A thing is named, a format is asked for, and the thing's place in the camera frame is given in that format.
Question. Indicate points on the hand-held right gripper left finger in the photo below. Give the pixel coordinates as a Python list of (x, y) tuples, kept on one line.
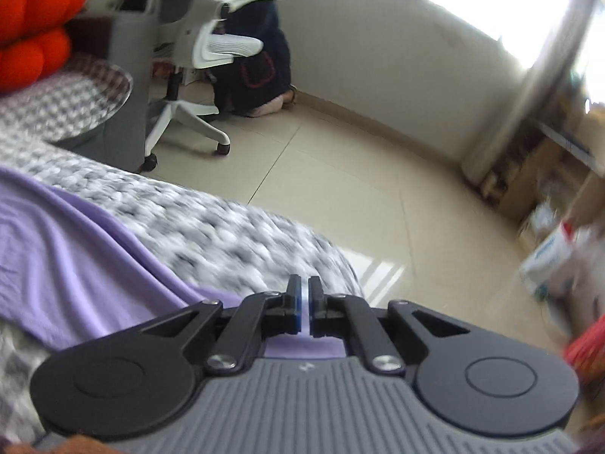
[(297, 307)]

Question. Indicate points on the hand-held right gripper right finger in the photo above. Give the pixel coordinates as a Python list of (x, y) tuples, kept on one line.
[(314, 307)]

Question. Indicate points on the lilac pants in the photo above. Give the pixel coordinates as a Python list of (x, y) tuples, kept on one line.
[(71, 255)]

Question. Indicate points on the grey checkered quilted blanket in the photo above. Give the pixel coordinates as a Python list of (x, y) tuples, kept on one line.
[(212, 227)]

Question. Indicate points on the white paper bag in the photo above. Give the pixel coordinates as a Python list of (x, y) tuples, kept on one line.
[(548, 265)]

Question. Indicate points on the wooden shelf unit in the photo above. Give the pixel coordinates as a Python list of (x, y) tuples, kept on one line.
[(529, 184)]

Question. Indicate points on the white mesh office chair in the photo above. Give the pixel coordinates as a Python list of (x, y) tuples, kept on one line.
[(227, 47)]

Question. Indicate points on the red bag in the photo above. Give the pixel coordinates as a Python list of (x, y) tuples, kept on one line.
[(588, 345)]

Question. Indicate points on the dark grey sofa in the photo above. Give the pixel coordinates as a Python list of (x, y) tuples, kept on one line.
[(127, 80)]

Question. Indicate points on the pale patterned curtain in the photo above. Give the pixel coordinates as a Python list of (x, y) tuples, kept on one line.
[(529, 104)]

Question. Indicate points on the orange pumpkin cushion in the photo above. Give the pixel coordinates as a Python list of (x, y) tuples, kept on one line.
[(33, 61), (38, 9)]

